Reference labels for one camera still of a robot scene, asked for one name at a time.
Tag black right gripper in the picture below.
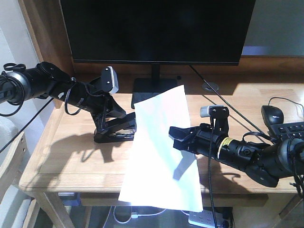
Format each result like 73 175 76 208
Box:
169 123 226 158

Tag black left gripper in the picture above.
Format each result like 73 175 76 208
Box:
57 77 126 136

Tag black orange stapler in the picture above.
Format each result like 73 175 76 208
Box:
94 112 136 143

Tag white paper sheets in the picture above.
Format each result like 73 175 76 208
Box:
118 85 203 212

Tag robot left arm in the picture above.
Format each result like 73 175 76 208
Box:
0 62 127 134

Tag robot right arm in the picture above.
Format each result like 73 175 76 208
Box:
169 123 304 189

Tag white power strip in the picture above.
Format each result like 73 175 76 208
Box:
188 209 233 228

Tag black computer mouse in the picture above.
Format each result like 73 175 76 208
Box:
261 96 304 126

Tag black computer monitor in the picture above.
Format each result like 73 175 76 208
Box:
60 0 255 104

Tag black keyboard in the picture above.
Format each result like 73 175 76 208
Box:
268 122 304 142

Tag grey cushioned wooden chair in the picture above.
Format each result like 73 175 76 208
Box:
0 117 40 228

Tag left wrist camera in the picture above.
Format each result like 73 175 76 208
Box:
101 66 119 95

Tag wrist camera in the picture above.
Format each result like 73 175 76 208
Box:
101 66 119 95
199 105 229 119

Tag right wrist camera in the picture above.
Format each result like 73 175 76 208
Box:
199 105 229 119

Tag black monitor cable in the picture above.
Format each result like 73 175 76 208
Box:
189 65 274 143

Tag white charger cable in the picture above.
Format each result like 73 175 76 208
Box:
112 205 169 225

